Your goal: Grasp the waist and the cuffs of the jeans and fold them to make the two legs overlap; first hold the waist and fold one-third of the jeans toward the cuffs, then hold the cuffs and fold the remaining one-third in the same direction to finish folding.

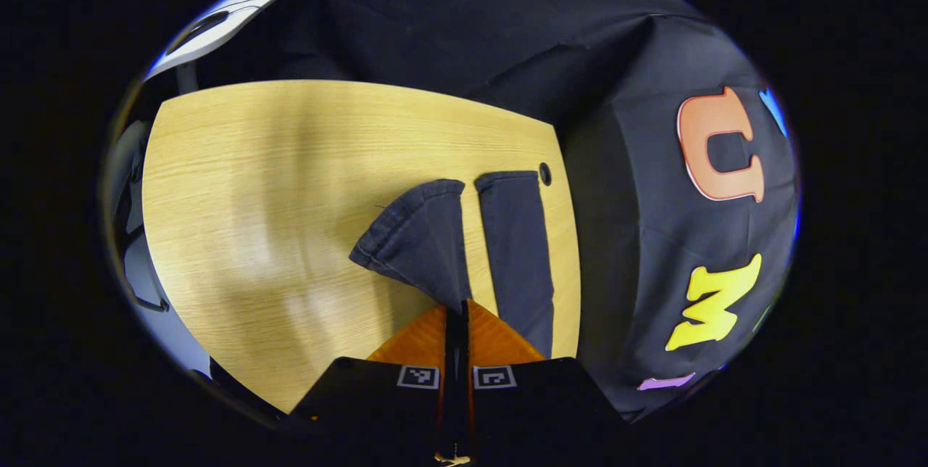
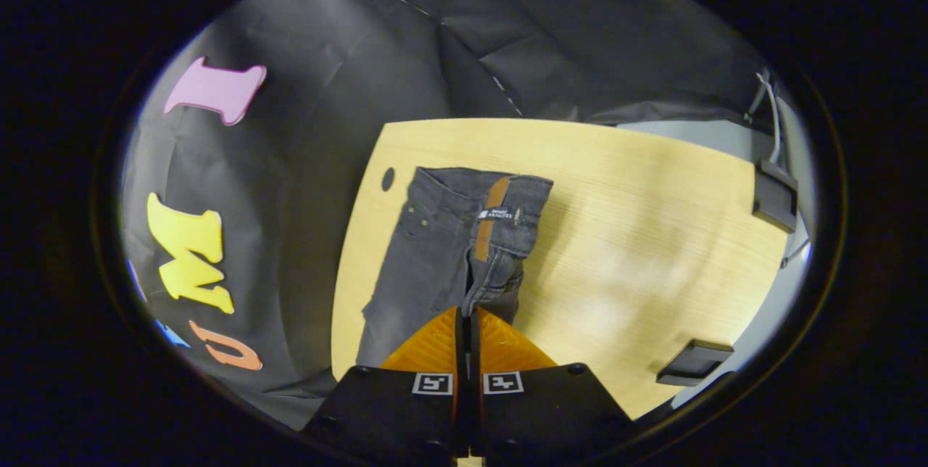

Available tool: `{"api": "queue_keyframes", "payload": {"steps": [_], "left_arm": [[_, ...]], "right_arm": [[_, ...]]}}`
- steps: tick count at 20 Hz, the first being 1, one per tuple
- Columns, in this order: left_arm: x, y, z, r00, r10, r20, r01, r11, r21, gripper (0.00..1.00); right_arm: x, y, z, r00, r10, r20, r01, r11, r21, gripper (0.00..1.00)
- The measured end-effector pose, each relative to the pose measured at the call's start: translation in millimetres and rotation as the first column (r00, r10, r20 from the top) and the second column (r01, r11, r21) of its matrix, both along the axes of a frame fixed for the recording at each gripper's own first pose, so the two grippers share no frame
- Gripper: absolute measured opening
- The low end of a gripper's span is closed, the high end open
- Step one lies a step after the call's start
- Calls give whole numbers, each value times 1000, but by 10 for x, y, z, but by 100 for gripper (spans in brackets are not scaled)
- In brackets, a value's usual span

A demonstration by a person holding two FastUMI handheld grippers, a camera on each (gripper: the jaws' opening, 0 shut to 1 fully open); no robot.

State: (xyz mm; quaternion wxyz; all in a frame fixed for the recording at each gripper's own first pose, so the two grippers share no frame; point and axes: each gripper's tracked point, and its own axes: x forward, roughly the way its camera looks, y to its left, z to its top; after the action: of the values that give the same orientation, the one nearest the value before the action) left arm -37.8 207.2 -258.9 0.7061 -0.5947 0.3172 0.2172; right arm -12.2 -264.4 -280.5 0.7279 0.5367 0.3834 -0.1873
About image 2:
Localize thin dark cable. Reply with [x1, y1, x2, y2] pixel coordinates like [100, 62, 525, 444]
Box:
[779, 237, 811, 268]

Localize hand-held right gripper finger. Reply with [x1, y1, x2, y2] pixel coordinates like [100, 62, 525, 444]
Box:
[299, 305, 470, 462]
[469, 305, 640, 459]

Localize grey cable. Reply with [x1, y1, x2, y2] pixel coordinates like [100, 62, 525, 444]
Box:
[743, 68, 785, 167]

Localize dark grey jeans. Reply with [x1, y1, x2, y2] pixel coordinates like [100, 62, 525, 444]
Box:
[355, 166, 555, 368]

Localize black table clamp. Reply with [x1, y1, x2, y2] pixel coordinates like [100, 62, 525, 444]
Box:
[656, 339, 735, 387]
[752, 159, 800, 234]

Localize black backdrop cloth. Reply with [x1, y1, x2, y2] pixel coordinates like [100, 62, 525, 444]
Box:
[116, 0, 769, 428]

